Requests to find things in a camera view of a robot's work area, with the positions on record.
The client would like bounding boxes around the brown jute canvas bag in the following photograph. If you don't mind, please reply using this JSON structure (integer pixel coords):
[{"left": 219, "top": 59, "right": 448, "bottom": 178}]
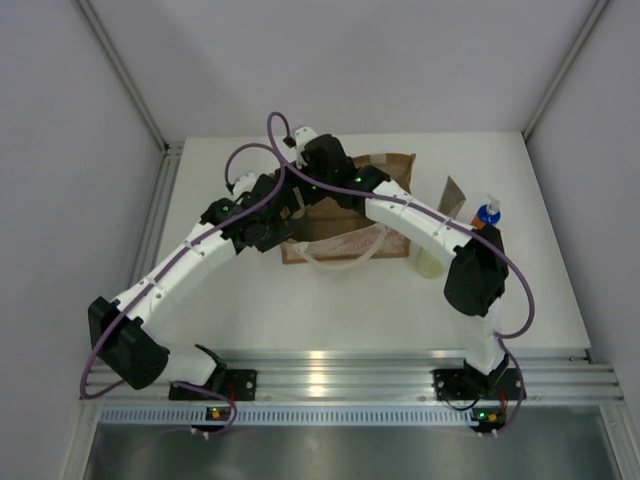
[{"left": 272, "top": 151, "right": 418, "bottom": 274}]

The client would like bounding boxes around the pale yellow pump bottle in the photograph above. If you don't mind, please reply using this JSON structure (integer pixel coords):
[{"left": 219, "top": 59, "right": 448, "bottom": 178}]
[{"left": 416, "top": 248, "right": 446, "bottom": 279}]

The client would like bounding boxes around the blue capped orange bottle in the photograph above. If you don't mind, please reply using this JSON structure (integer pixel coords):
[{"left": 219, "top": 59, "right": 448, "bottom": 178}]
[{"left": 471, "top": 195, "right": 501, "bottom": 229}]

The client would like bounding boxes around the green bottle beige cap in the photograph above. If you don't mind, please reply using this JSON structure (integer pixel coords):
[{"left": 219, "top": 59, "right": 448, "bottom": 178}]
[{"left": 290, "top": 187, "right": 308, "bottom": 221}]

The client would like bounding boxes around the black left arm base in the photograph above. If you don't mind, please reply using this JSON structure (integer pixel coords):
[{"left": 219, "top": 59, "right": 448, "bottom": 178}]
[{"left": 168, "top": 369, "right": 258, "bottom": 402}]

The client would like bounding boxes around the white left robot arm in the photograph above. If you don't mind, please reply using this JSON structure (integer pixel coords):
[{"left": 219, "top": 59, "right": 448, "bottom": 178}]
[{"left": 88, "top": 171, "right": 296, "bottom": 400}]

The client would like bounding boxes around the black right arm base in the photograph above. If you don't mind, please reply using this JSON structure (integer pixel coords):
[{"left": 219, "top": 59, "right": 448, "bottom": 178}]
[{"left": 432, "top": 368, "right": 524, "bottom": 403}]

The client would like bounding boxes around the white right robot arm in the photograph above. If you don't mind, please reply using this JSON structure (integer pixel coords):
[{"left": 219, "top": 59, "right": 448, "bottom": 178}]
[{"left": 283, "top": 127, "right": 510, "bottom": 397}]

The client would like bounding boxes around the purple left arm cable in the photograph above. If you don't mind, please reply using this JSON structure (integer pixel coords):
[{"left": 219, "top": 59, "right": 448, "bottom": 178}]
[{"left": 79, "top": 143, "right": 286, "bottom": 441}]

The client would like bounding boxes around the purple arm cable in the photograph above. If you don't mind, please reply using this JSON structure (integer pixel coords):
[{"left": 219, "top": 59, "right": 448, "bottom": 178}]
[
  {"left": 267, "top": 111, "right": 537, "bottom": 439},
  {"left": 79, "top": 143, "right": 286, "bottom": 441}
]

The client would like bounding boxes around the grey slotted cable duct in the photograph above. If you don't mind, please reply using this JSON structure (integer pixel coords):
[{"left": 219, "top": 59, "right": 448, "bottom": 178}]
[{"left": 99, "top": 405, "right": 497, "bottom": 427}]

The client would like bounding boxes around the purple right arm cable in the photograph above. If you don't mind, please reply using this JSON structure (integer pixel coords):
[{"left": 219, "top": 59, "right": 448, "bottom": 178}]
[{"left": 267, "top": 111, "right": 537, "bottom": 439}]

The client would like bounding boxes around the aluminium frame rail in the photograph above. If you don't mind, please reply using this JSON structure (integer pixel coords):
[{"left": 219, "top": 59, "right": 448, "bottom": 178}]
[{"left": 79, "top": 349, "right": 624, "bottom": 401}]

